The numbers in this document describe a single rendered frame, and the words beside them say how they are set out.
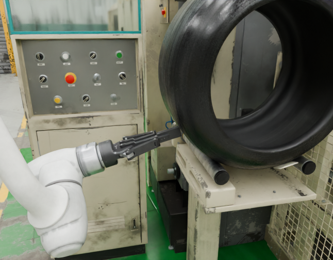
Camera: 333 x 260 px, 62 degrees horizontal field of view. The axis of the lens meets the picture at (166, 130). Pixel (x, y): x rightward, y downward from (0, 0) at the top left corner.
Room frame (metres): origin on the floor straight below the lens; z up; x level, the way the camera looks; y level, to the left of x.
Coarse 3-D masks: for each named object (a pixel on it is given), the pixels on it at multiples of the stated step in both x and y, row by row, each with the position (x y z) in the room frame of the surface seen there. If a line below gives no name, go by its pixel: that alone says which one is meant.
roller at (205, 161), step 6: (186, 138) 0.97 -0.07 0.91; (192, 144) 0.90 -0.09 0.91; (192, 150) 0.89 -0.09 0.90; (198, 150) 0.84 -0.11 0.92; (198, 156) 0.82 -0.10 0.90; (204, 156) 0.79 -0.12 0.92; (204, 162) 0.77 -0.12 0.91; (210, 162) 0.75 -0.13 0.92; (216, 162) 0.74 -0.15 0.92; (210, 168) 0.73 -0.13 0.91; (216, 168) 0.71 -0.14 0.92; (222, 168) 0.71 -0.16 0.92; (210, 174) 0.72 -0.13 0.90; (216, 174) 0.69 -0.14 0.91; (222, 174) 0.69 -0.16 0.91; (228, 174) 0.69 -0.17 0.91; (216, 180) 0.68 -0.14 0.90; (222, 180) 0.69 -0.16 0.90
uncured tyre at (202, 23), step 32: (192, 0) 0.82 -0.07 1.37; (224, 0) 0.69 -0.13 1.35; (256, 0) 0.69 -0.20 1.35; (288, 0) 0.97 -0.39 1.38; (320, 0) 0.72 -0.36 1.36; (192, 32) 0.69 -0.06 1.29; (224, 32) 0.68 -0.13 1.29; (288, 32) 1.01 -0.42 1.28; (320, 32) 0.94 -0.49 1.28; (160, 64) 0.84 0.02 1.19; (192, 64) 0.67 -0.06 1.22; (288, 64) 1.02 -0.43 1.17; (320, 64) 0.95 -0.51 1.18; (192, 96) 0.67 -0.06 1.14; (288, 96) 1.01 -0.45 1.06; (320, 96) 0.90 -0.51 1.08; (192, 128) 0.69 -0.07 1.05; (224, 128) 0.96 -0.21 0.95; (256, 128) 0.98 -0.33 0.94; (288, 128) 0.91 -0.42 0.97; (320, 128) 0.74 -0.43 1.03; (224, 160) 0.71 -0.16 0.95; (256, 160) 0.71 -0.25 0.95; (288, 160) 0.73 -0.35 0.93
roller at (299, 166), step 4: (300, 156) 0.79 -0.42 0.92; (304, 156) 0.79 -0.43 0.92; (292, 160) 0.79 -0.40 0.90; (296, 160) 0.78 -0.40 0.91; (300, 160) 0.77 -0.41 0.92; (304, 160) 0.76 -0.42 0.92; (308, 160) 0.76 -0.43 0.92; (296, 164) 0.77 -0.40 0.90; (300, 164) 0.76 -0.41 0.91; (304, 164) 0.75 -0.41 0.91; (308, 164) 0.74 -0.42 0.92; (312, 164) 0.75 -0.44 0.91; (300, 168) 0.76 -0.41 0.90; (304, 168) 0.74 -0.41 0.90; (308, 168) 0.75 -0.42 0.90; (312, 168) 0.75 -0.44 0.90; (304, 172) 0.75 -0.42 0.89; (308, 172) 0.75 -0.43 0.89; (312, 172) 0.75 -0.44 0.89
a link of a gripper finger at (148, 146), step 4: (152, 140) 0.72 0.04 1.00; (156, 140) 0.72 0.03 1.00; (140, 144) 0.71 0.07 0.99; (144, 144) 0.71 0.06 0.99; (148, 144) 0.71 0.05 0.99; (152, 144) 0.72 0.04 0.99; (132, 148) 0.70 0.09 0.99; (136, 148) 0.70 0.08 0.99; (140, 148) 0.70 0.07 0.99; (144, 148) 0.71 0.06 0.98; (148, 148) 0.71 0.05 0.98; (152, 148) 0.72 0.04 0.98; (128, 152) 0.68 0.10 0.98; (136, 152) 0.70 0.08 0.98; (140, 152) 0.70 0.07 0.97; (144, 152) 0.71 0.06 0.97; (132, 156) 0.69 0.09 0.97; (136, 156) 0.69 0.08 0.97
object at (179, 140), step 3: (174, 123) 1.03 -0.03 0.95; (174, 126) 1.01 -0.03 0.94; (180, 129) 1.02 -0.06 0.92; (177, 138) 1.02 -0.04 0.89; (180, 138) 1.02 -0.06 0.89; (183, 138) 1.02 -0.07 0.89; (174, 141) 1.01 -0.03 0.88; (177, 141) 1.02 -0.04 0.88; (180, 141) 1.02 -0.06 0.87; (183, 141) 1.02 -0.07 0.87; (174, 144) 1.01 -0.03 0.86
